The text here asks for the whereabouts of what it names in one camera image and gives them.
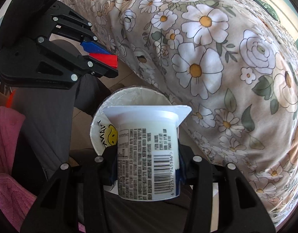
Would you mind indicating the red block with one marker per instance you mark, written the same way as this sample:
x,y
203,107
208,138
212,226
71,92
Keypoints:
x,y
108,59

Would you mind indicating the pink quilted jacket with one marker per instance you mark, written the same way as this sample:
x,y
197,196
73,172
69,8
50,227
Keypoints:
x,y
15,200

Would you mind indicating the orange round object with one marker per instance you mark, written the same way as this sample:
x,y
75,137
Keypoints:
x,y
9,100

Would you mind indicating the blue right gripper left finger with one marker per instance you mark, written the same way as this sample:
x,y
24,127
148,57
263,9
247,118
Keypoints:
x,y
113,164

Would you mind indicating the floral bed quilt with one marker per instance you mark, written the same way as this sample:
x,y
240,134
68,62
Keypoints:
x,y
234,65

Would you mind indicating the white paper trash bin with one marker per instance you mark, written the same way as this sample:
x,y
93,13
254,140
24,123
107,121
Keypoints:
x,y
125,108

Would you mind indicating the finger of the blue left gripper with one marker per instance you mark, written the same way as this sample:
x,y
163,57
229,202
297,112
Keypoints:
x,y
100,69
96,48

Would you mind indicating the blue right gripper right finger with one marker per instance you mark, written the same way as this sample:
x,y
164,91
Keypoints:
x,y
182,163

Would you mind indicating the white yogurt cup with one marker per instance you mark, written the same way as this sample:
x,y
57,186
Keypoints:
x,y
147,158

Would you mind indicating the green floral pillow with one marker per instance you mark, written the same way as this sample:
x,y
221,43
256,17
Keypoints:
x,y
268,8

